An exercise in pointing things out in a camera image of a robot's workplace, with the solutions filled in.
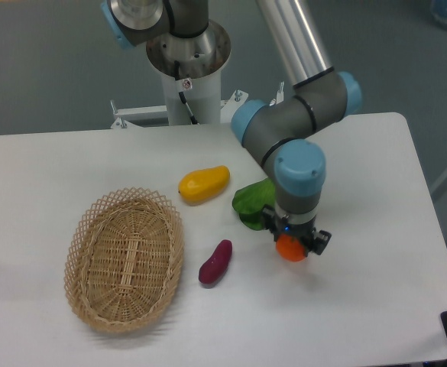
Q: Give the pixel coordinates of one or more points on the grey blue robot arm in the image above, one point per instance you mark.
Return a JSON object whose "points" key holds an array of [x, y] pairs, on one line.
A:
{"points": [[276, 135]]}

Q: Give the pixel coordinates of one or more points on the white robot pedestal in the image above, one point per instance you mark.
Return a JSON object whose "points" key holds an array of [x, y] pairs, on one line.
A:
{"points": [[190, 71]]}

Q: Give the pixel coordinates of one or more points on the purple sweet potato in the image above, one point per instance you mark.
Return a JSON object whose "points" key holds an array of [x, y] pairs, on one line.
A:
{"points": [[217, 264]]}

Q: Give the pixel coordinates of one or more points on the green bok choy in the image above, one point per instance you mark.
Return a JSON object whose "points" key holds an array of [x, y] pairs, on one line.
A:
{"points": [[249, 201]]}

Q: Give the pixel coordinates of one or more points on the yellow mango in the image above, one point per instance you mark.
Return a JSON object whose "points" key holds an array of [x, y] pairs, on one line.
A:
{"points": [[202, 185]]}

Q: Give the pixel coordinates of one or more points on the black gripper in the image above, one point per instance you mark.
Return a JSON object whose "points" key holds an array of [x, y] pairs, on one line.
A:
{"points": [[297, 228]]}

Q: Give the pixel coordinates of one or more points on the woven wicker basket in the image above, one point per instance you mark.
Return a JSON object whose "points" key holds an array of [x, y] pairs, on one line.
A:
{"points": [[125, 260]]}

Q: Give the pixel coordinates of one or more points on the orange fruit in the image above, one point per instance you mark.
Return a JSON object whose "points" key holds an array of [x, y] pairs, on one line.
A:
{"points": [[290, 248]]}

